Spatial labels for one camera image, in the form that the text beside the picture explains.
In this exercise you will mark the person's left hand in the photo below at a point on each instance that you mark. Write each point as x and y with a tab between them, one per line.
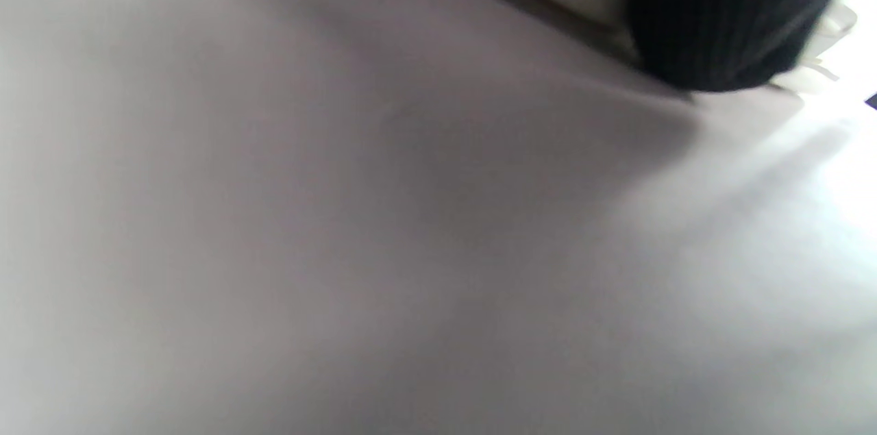
726	10

